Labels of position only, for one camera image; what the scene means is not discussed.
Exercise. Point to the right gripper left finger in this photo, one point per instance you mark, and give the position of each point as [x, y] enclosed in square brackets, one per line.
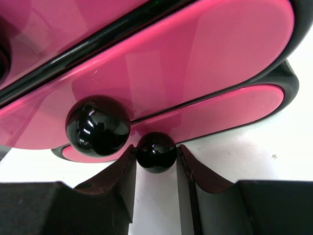
[101, 205]

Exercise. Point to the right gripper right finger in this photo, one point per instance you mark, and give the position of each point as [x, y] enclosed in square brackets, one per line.
[209, 204]

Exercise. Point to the black pink drawer unit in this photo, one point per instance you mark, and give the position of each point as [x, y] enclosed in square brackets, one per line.
[88, 78]

